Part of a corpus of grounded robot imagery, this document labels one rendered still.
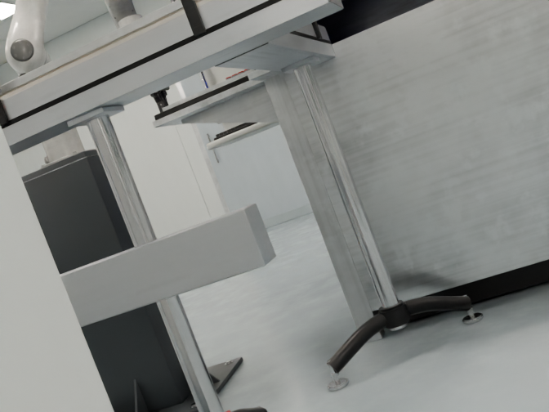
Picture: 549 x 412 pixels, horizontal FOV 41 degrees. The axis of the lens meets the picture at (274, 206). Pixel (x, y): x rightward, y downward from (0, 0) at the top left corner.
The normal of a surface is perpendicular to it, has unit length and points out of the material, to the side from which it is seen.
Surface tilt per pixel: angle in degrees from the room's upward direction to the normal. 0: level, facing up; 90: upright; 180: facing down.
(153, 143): 90
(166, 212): 90
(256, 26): 90
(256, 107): 90
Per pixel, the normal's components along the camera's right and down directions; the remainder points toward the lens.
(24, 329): 0.89, -0.33
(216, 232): -0.28, 0.15
